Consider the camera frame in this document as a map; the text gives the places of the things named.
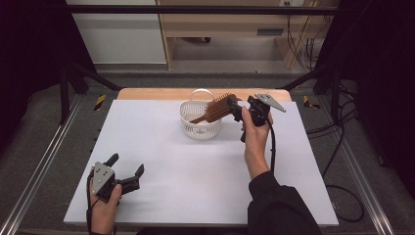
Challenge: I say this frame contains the black floor cables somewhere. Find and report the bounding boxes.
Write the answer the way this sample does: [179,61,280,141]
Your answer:
[306,82,361,179]

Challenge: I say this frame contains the light wooden desk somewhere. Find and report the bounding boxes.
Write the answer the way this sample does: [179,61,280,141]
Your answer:
[156,0,339,71]

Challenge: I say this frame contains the white table board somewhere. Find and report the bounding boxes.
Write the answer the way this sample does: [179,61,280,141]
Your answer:
[63,99,340,228]

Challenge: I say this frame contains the cables under desk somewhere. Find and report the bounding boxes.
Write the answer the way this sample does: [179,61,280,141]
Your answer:
[285,0,334,71]

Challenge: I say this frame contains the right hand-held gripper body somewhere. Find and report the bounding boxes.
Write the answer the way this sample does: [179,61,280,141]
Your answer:
[240,93,287,143]

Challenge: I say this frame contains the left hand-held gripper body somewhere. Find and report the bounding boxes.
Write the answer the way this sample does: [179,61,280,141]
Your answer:
[91,162,141,205]

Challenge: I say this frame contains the person's right hand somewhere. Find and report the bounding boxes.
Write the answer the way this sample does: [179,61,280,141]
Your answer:
[240,105,274,180]

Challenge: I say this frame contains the light wooden table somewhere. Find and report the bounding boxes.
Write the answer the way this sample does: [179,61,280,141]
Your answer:
[116,87,293,102]

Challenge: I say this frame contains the black frame strut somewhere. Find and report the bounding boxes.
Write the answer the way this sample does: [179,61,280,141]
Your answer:
[59,60,122,125]
[281,62,344,123]

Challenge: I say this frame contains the brown wooden hairbrush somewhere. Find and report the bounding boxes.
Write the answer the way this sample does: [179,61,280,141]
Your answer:
[189,92,243,125]

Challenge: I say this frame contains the white perforated plastic basket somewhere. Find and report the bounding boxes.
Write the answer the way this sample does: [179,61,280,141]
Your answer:
[178,88,223,141]

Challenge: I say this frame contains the black horizontal frame bar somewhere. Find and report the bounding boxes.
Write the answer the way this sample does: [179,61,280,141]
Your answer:
[63,4,341,15]

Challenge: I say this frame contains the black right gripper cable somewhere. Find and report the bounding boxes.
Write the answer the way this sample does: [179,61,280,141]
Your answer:
[267,121,365,223]

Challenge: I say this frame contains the white cabinet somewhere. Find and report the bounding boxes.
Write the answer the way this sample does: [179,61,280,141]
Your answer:
[65,0,167,66]

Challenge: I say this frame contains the aluminium floor rail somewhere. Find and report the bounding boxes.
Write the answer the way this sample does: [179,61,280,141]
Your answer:
[0,94,84,235]
[317,96,395,235]

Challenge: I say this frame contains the person's left hand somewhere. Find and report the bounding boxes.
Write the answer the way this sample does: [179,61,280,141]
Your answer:
[88,186,123,235]

